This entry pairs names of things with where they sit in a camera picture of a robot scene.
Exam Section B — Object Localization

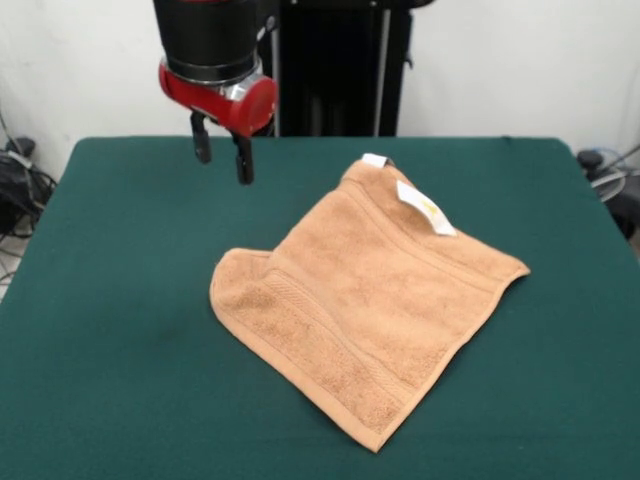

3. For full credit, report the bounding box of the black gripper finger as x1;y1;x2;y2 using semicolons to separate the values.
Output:
230;130;255;186
189;112;213;165

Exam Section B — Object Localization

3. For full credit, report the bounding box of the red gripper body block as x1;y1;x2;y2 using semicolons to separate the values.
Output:
158;58;279;139

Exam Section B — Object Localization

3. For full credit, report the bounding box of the peach terry towel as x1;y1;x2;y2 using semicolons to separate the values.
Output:
208;152;531;455

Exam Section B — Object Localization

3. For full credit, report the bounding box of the dark green table cloth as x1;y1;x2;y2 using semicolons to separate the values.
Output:
0;135;640;480

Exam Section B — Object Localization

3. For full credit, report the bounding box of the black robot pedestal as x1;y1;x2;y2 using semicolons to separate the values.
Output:
257;0;416;138

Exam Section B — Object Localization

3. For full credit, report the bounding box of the black cable tangle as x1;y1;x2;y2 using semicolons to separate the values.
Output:
0;149;59;241

